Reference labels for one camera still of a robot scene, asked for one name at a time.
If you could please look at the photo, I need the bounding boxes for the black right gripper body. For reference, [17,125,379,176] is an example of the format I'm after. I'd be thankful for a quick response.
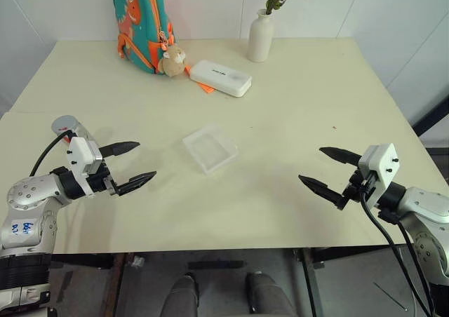
[342,168,379,205]

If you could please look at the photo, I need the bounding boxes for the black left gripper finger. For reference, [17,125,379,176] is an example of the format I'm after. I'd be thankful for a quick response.
[99,141,142,159]
[111,170,158,196]

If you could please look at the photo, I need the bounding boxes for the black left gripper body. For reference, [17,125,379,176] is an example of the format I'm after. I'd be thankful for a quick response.
[86,163,119,197]

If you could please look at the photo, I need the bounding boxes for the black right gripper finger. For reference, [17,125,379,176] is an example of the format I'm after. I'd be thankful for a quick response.
[319,147,363,166]
[297,175,348,211]

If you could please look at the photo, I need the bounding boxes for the silver bottle with red tape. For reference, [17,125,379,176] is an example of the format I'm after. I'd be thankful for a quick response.
[65,120,96,146]

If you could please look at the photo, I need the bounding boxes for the clear plastic container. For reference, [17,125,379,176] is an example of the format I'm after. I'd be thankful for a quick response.
[182,122,239,175]

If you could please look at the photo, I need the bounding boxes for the orange flat item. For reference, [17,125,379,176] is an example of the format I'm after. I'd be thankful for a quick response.
[185,65,215,95]

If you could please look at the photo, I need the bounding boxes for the thin metal rod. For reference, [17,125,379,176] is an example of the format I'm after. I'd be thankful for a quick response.
[373,281,410,313]

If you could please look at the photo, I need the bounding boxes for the black flat bar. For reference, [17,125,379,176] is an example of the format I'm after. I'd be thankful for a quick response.
[187,259,246,271]

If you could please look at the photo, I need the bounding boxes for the white rectangular case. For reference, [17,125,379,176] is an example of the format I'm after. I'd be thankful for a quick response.
[189,59,253,98]

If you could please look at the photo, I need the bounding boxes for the teal dinosaur backpack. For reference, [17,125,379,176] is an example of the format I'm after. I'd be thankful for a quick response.
[110,0,176,75]

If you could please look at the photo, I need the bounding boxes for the white ceramic vase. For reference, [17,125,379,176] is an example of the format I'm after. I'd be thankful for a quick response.
[246,8,275,63]

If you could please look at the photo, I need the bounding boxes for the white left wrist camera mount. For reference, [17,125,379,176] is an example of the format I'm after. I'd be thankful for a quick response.
[65,137,105,196]

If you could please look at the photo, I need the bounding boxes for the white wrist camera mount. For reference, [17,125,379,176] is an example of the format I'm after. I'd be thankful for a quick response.
[356,142,399,208]
[65,137,105,196]

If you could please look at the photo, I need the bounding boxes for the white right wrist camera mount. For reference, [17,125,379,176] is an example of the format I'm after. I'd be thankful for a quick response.
[356,142,399,208]

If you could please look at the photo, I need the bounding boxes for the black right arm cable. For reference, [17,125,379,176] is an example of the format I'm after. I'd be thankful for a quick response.
[378,210,438,317]
[359,187,431,317]

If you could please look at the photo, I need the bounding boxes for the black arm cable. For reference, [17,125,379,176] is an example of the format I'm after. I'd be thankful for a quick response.
[29,130,79,177]
[378,210,438,317]
[359,187,431,317]

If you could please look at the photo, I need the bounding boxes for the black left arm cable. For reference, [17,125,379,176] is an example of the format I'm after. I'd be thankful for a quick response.
[29,130,79,177]

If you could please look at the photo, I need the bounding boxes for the black slanted frame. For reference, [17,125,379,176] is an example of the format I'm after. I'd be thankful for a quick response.
[413,94,449,137]

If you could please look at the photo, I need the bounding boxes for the beige plush toy keychain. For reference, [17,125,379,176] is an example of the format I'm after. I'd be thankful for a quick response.
[156,44,187,77]

